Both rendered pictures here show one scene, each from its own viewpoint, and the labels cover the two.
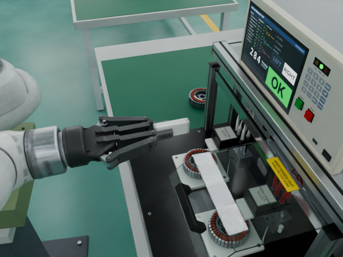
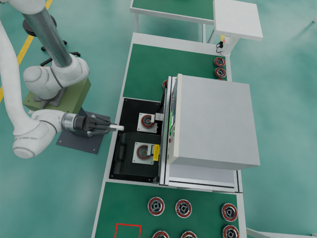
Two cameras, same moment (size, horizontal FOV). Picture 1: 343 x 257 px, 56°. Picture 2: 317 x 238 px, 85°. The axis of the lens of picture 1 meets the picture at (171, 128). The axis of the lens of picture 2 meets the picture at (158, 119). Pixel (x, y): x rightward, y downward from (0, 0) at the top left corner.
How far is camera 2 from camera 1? 0.54 m
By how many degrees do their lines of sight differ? 24
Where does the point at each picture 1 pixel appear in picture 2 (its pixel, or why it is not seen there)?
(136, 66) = (148, 53)
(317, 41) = (176, 121)
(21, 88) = (79, 72)
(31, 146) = (63, 122)
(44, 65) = (118, 13)
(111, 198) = not seen: hidden behind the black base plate
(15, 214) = not seen: hidden behind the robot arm
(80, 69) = not seen: hidden behind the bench
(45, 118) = (109, 49)
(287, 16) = (178, 100)
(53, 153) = (70, 127)
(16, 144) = (59, 120)
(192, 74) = (172, 68)
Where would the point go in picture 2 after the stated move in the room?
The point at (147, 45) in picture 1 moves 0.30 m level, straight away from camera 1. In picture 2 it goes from (160, 40) to (167, 21)
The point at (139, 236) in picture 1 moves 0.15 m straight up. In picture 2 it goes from (113, 141) to (110, 135)
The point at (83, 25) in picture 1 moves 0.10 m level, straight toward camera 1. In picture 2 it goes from (135, 11) to (133, 17)
